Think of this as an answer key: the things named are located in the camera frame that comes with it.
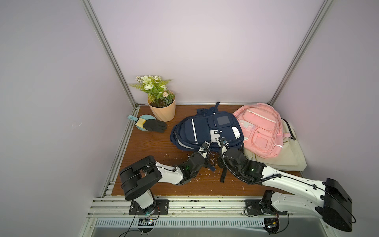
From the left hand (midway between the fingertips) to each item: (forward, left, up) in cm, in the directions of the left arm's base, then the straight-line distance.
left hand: (208, 149), depth 84 cm
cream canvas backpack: (-2, -50, -6) cm, 51 cm away
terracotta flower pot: (+29, +30, +4) cm, 42 cm away
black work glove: (+24, +38, -8) cm, 46 cm away
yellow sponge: (+27, +50, -8) cm, 57 cm away
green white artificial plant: (+34, +34, +19) cm, 51 cm away
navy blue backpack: (+19, -1, -1) cm, 19 cm away
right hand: (-1, -5, +7) cm, 9 cm away
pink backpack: (+19, -38, -2) cm, 42 cm away
